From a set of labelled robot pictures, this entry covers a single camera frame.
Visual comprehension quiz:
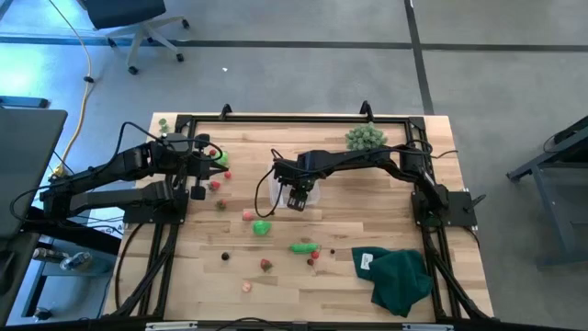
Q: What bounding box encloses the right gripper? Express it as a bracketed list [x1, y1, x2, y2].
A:
[274, 154, 321, 212]

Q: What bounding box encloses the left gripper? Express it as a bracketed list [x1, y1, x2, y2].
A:
[181, 133, 230, 201]

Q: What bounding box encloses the green toy cucumber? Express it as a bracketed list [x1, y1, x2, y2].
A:
[288, 242, 322, 255]

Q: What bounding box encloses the clear plastic tupperware container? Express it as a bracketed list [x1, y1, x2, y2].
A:
[267, 161, 322, 210]

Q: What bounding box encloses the green grape bunch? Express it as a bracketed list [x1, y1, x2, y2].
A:
[344, 121, 388, 152]

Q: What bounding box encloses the white printed sheet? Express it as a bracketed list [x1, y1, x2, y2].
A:
[86, 206, 125, 240]

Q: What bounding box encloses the dark green cloth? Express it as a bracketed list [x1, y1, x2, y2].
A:
[351, 246, 435, 318]

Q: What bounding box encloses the clear plastic bottle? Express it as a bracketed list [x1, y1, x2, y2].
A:
[59, 251, 93, 272]
[31, 247, 61, 263]

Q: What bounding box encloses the dark grey desk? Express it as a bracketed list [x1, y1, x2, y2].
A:
[0, 108, 69, 323]

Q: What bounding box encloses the swivel office chair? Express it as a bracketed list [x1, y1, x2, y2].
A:
[85, 0, 191, 76]

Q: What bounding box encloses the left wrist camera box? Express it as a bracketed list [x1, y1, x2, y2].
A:
[161, 132, 192, 154]

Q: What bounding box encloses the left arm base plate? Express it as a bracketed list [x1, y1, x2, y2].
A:
[122, 188, 190, 225]

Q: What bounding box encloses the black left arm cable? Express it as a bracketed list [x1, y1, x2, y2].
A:
[8, 121, 226, 222]

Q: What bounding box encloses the black aluminium table frame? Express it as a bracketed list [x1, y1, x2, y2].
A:
[103, 101, 495, 323]

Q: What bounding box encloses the yellow cable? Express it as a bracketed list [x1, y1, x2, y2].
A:
[48, 0, 96, 178]

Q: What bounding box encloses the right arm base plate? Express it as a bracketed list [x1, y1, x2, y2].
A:
[411, 190, 487, 228]

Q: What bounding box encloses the silver metal bracket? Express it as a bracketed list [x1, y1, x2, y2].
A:
[402, 323, 455, 331]
[145, 321, 198, 331]

